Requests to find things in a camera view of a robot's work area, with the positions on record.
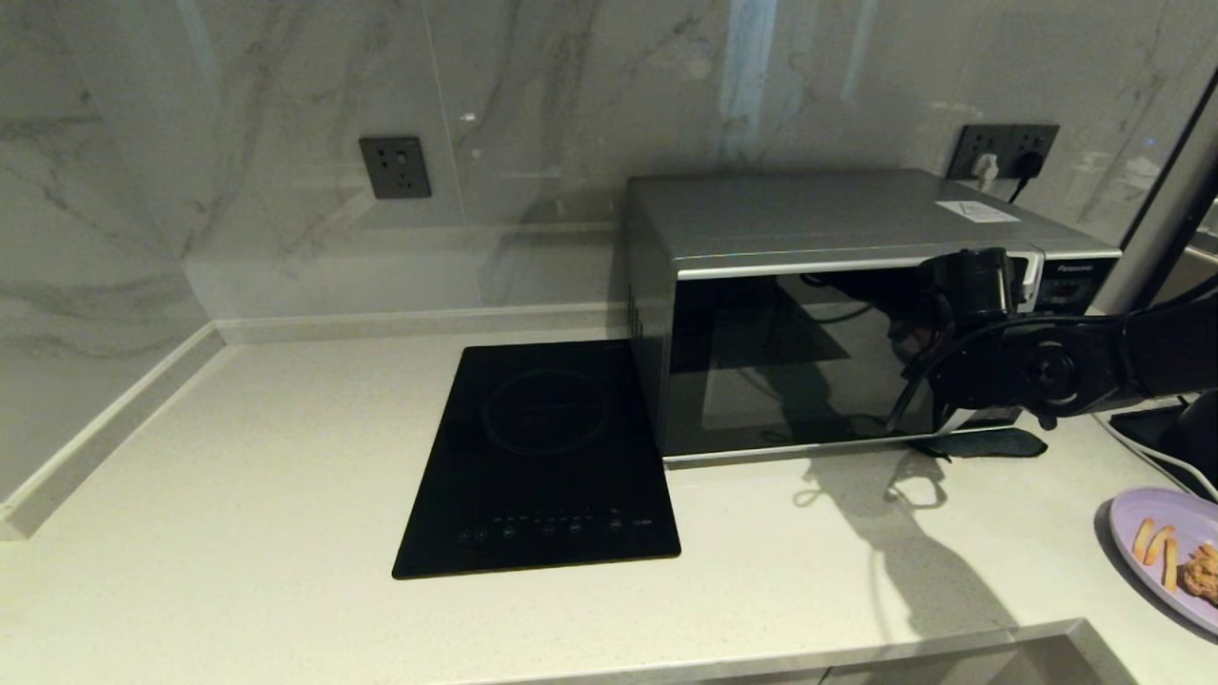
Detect white power cable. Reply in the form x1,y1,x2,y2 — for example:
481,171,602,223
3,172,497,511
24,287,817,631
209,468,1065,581
1094,411,1218,500

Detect black countertop appliance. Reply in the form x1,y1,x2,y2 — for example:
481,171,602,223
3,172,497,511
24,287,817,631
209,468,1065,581
1109,390,1218,496

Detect dark blue rubber mat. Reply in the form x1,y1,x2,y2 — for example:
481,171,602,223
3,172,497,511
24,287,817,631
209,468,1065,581
913,428,1048,460

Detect purple plate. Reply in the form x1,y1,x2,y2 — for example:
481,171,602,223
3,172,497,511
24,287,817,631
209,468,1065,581
1109,487,1218,636

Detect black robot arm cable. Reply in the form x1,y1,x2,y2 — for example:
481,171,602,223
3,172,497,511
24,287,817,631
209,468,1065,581
885,319,957,436

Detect brown fried chicken piece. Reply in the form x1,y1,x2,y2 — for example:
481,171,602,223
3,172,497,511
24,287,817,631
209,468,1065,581
1180,542,1218,607

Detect grey single wall socket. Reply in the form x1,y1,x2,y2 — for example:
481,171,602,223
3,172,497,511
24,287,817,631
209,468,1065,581
359,136,432,200

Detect black vertical frame strip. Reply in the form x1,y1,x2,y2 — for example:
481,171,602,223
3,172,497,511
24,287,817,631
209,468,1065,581
1121,71,1218,253

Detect white paper sheet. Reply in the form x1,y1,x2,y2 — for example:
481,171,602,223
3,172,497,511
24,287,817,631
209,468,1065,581
935,200,1021,225

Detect black induction cooktop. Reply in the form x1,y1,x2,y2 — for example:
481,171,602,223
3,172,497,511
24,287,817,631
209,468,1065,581
392,341,681,579

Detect grey double wall socket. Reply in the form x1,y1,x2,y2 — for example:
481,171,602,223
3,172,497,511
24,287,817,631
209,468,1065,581
947,124,1060,182

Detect silver microwave oven body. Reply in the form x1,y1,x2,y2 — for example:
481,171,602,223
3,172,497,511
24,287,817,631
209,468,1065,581
623,169,1122,467

